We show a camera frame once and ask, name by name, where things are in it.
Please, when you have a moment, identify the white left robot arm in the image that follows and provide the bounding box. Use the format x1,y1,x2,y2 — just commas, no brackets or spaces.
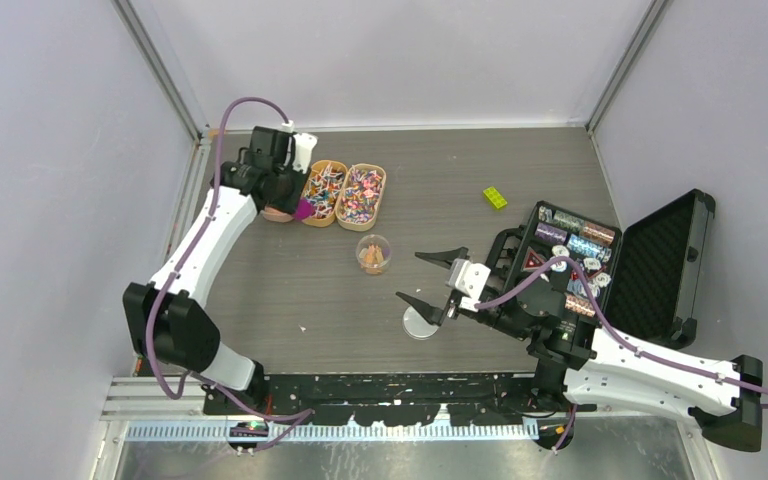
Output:
123,124,318,414

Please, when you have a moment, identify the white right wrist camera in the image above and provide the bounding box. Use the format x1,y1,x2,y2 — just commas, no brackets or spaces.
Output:
446,259,491,312

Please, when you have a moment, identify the magenta plastic scoop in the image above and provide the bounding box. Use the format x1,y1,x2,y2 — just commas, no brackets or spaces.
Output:
293,198,315,221

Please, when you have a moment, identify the clear plastic jar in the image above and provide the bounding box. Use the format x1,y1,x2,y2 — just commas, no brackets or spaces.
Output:
355,234,392,275

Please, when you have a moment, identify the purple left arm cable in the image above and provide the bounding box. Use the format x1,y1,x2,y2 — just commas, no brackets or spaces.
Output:
144,96,316,453

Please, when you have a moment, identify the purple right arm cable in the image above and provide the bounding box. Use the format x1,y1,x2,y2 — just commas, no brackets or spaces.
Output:
473,256,768,452

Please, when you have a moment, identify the yellow-green toy brick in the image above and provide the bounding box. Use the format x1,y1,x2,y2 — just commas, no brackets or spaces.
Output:
482,186,508,210

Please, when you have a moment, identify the yellow tray with ball lollipops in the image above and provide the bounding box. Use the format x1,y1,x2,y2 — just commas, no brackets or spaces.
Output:
302,160,348,228

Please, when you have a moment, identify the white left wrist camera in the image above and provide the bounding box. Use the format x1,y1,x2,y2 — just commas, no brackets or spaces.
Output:
281,120,318,173

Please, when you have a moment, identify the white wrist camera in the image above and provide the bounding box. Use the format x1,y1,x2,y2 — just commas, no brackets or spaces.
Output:
446,259,491,312
281,120,318,173

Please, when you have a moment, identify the tan tray with swirl lollipops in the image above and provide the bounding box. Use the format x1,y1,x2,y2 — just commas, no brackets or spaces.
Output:
335,163,387,232

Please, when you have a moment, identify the clear round jar lid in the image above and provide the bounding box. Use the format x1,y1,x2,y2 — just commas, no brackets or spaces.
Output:
402,307,439,340

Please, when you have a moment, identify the pink oval candy tray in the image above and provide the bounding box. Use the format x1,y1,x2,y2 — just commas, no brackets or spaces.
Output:
261,206,294,223

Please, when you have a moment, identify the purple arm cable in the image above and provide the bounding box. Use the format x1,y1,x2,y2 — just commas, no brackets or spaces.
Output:
473,256,768,452
144,96,316,453

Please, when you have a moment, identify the black poker chip case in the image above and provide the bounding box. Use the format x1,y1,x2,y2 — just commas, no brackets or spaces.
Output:
486,189,716,349

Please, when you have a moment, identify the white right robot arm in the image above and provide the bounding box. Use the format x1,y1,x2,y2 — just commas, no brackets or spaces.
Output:
400,248,763,452

